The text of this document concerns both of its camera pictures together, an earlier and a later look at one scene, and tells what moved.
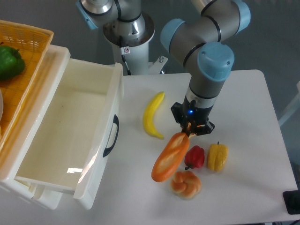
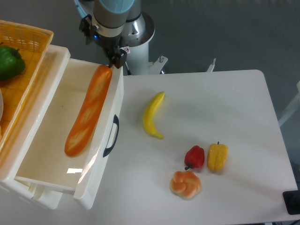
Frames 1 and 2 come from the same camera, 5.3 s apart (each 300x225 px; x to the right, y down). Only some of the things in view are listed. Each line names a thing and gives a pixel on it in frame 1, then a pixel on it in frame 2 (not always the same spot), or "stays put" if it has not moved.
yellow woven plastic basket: [32, 42] stays put
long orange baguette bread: [173, 153] -> [89, 110]
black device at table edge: [291, 199] stays put
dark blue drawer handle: [116, 121] stays put
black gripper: [192, 119] -> [110, 45]
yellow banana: [148, 121] stays put
